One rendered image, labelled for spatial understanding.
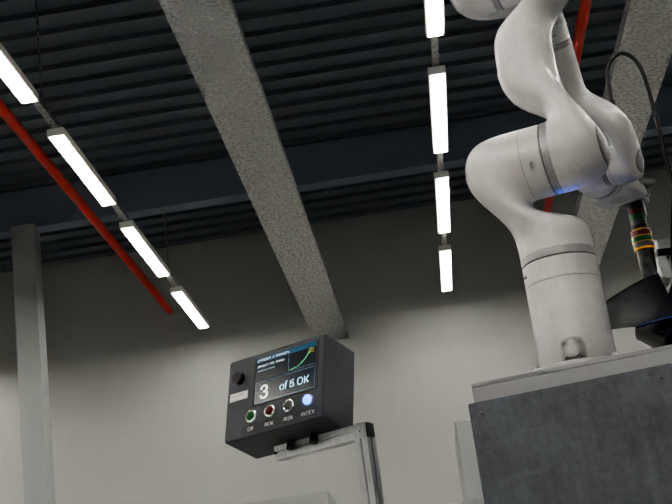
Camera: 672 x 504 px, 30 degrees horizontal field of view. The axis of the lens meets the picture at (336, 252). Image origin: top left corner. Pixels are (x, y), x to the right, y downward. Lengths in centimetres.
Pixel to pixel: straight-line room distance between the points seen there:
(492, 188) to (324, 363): 70
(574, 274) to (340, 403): 78
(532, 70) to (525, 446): 65
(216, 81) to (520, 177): 659
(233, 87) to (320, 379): 618
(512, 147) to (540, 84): 12
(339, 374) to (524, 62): 82
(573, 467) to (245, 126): 755
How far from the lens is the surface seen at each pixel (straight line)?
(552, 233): 199
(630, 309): 254
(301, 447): 265
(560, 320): 195
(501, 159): 205
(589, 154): 203
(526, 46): 216
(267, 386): 265
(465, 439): 817
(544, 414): 184
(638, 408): 182
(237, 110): 897
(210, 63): 831
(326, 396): 256
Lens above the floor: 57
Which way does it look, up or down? 19 degrees up
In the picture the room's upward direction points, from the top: 8 degrees counter-clockwise
